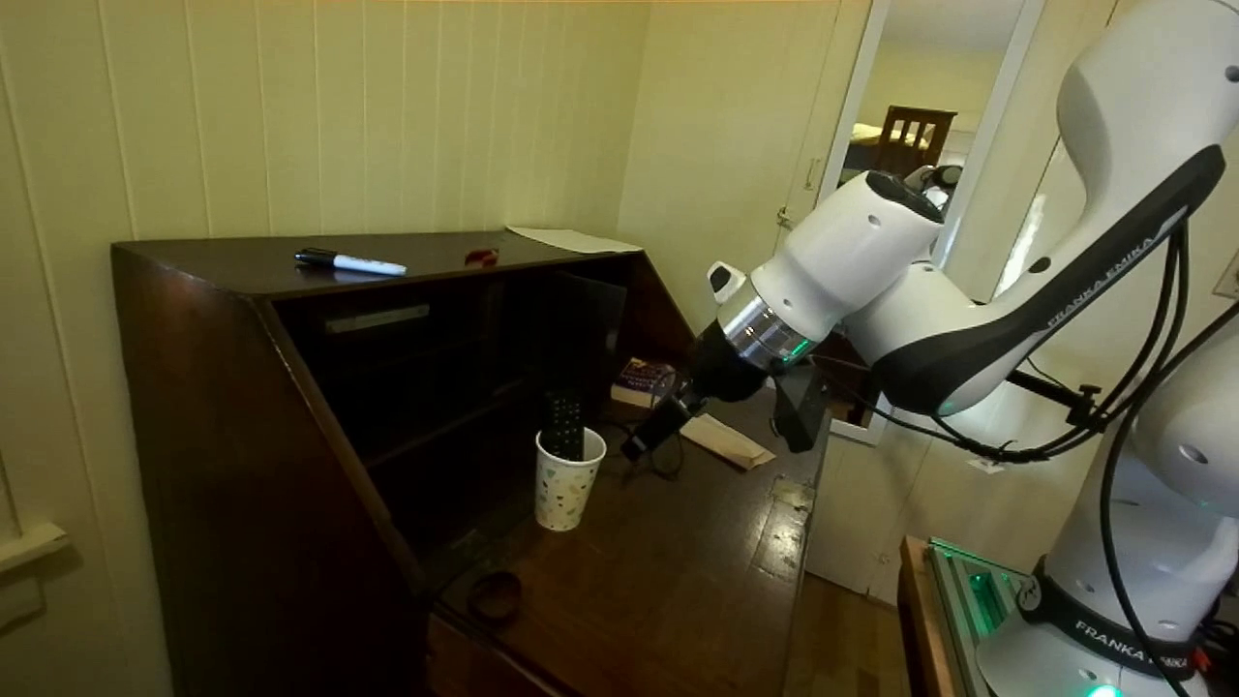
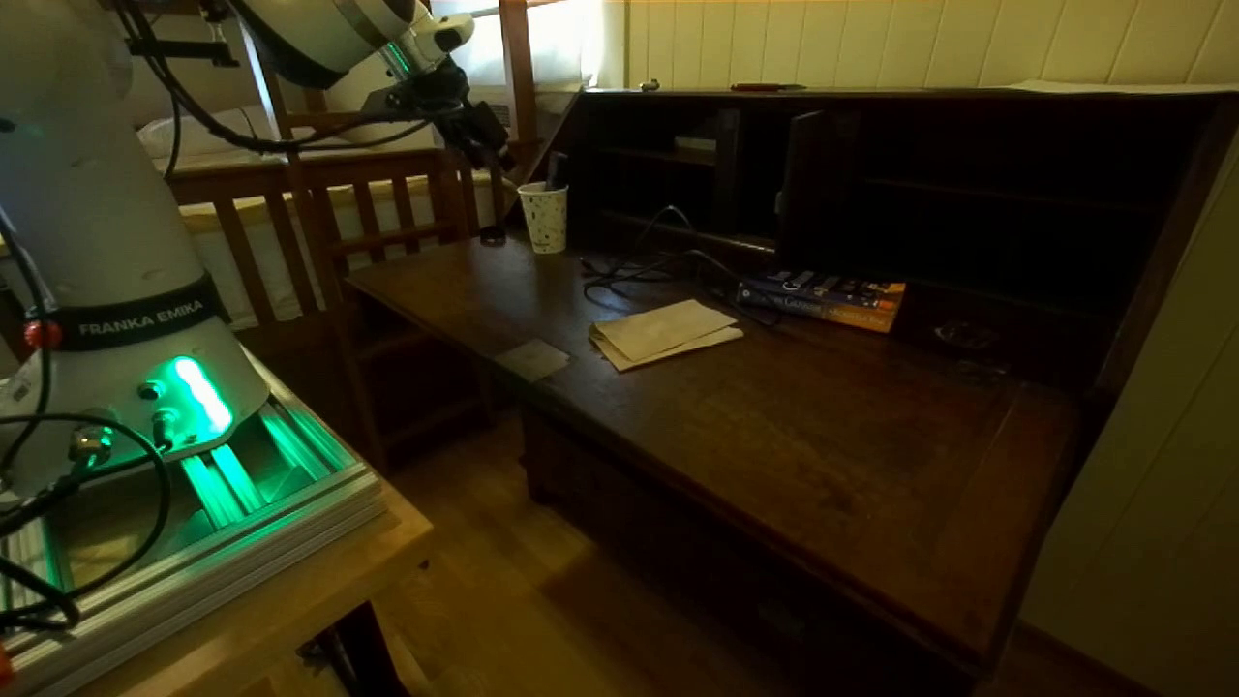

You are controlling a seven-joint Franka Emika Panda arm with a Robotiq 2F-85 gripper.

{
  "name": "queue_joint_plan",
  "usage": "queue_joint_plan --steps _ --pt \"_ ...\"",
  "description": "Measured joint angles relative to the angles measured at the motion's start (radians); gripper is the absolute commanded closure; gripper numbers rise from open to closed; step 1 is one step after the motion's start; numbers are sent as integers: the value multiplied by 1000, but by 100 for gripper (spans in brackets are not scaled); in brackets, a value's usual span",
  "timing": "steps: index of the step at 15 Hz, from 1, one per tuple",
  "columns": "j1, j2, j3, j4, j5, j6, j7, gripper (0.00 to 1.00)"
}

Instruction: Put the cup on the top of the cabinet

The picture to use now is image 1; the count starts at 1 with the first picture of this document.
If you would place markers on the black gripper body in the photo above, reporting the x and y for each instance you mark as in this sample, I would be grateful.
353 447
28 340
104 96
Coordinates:
734 371

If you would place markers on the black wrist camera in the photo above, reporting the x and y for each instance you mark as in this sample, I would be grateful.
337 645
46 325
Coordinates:
801 409

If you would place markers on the dark round bowl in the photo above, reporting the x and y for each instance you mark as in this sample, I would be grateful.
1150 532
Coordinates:
492 595

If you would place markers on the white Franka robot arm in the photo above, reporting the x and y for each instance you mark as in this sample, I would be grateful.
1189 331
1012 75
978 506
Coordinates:
1136 101

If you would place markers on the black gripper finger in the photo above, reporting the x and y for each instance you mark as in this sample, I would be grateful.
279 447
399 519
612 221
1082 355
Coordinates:
563 426
659 426

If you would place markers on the white door frame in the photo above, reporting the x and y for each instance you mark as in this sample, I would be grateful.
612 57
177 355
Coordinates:
861 78

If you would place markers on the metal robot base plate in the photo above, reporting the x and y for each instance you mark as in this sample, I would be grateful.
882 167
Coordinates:
963 582

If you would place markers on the white speckled paper cup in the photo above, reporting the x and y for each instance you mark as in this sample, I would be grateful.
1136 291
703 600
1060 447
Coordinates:
566 491

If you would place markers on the books stack on desk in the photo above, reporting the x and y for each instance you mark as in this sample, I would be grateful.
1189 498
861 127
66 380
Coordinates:
646 380

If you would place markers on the light wooden robot table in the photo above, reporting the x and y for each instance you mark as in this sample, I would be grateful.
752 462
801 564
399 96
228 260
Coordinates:
918 622

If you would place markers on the white paper sheet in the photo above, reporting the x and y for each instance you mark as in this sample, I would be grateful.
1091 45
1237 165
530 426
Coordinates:
566 238

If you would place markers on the stack of tan papers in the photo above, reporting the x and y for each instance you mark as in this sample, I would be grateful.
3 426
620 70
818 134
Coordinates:
725 444

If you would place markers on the white wall ledge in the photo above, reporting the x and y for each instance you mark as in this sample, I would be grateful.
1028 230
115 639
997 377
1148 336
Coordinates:
26 546

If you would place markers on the black marker pen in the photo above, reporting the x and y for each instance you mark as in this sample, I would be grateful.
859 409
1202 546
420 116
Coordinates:
350 265

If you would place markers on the dark wooden chair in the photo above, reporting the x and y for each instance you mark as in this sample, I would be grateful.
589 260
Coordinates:
918 138

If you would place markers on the dark wooden secretary cabinet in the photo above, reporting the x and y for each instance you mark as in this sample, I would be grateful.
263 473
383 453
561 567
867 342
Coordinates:
234 491

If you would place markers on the white low box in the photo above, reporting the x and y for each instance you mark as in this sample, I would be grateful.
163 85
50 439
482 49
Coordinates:
904 506

